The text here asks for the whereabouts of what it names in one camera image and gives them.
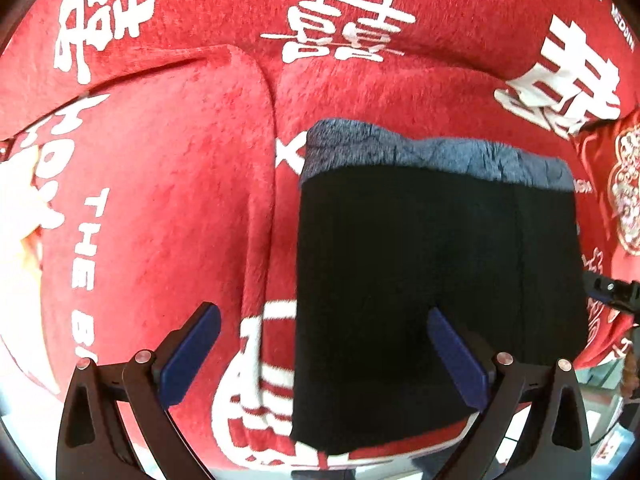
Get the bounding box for red patterned pillow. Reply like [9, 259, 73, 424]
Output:
[570, 109, 640, 368]

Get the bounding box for dark pants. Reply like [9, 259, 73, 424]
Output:
[289, 118, 592, 457]

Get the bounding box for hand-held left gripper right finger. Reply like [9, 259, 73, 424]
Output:
[426, 306, 594, 480]

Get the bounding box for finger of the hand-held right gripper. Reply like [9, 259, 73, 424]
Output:
[582, 271, 640, 317]

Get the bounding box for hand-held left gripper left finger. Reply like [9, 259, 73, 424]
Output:
[55, 301, 223, 480]

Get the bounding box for red printed blanket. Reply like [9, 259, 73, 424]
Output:
[0, 0, 640, 472]

